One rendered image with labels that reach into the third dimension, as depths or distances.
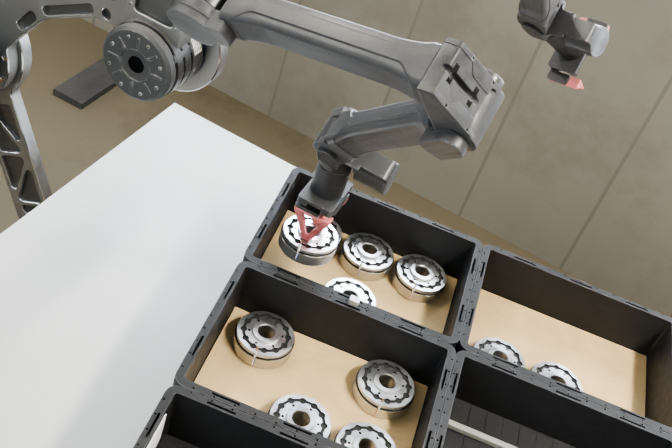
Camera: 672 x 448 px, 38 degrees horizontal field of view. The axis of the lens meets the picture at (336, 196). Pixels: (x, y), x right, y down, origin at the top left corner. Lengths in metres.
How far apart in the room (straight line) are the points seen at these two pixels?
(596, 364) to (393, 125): 0.82
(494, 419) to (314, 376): 0.32
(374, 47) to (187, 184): 1.06
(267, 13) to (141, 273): 0.83
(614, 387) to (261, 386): 0.68
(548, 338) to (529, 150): 1.43
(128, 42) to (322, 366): 0.64
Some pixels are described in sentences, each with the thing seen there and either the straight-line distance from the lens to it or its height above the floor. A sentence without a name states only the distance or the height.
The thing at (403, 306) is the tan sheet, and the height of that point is 0.83.
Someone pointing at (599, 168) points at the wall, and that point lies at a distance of 3.25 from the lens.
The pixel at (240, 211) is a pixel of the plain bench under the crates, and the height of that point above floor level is 0.70.
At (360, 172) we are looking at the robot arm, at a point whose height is 1.15.
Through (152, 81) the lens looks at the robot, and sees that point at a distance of 1.69.
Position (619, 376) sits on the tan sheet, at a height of 0.83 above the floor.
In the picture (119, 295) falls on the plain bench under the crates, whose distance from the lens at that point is 1.88.
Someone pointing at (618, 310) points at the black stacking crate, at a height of 0.91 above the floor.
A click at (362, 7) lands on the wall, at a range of 3.28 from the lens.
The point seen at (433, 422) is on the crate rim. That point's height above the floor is 0.93.
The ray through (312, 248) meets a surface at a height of 0.97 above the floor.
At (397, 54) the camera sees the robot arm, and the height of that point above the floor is 1.52.
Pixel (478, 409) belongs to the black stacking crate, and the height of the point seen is 0.83.
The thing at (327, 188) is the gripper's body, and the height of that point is 1.09.
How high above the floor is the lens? 2.08
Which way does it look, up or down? 38 degrees down
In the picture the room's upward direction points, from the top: 20 degrees clockwise
